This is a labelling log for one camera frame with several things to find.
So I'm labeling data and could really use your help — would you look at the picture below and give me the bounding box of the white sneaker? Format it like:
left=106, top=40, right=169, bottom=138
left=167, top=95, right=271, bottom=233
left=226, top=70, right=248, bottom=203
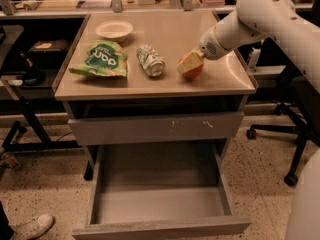
left=10, top=214, right=54, bottom=240

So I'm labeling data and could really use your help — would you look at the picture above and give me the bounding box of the black desk frame left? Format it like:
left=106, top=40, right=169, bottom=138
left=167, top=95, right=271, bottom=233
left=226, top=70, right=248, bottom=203
left=0, top=25, right=81, bottom=155

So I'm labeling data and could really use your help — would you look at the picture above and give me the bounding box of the closed grey top drawer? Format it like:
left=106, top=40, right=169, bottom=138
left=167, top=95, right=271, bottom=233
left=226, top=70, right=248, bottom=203
left=69, top=112, right=243, bottom=145

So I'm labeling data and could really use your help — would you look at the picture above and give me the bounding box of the white paper bowl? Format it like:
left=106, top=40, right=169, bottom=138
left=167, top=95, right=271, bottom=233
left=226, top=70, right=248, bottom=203
left=95, top=21, right=133, bottom=43

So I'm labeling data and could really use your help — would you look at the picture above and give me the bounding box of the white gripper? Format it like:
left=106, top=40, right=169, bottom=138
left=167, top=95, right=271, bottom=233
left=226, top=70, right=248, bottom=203
left=177, top=26, right=229, bottom=73

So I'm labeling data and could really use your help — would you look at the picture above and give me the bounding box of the crushed green soda can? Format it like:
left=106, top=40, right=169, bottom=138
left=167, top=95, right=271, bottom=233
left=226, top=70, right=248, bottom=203
left=136, top=44, right=165, bottom=77

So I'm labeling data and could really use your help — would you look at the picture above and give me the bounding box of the green chip bag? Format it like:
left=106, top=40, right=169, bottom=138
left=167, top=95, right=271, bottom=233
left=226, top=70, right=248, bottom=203
left=69, top=40, right=127, bottom=78

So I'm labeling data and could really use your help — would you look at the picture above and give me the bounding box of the black office chair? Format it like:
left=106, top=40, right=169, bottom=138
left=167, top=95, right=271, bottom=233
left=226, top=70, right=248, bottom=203
left=246, top=38, right=320, bottom=186

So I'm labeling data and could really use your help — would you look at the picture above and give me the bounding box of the open grey middle drawer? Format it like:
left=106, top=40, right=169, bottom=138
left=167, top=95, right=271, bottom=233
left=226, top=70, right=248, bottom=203
left=72, top=141, right=251, bottom=240

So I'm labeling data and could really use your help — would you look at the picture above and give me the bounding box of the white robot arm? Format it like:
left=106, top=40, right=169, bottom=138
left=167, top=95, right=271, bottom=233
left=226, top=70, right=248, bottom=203
left=177, top=0, right=320, bottom=240

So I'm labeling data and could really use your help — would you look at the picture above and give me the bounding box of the black box under desk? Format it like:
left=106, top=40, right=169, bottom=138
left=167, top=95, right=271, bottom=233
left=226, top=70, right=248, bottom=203
left=28, top=39, right=69, bottom=63

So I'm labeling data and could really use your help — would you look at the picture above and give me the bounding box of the grey drawer cabinet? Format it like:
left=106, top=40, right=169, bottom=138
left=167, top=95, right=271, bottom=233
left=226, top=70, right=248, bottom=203
left=52, top=9, right=259, bottom=182

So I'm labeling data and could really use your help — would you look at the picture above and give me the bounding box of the red apple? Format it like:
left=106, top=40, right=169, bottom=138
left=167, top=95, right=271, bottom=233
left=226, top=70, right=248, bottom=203
left=178, top=53, right=204, bottom=80

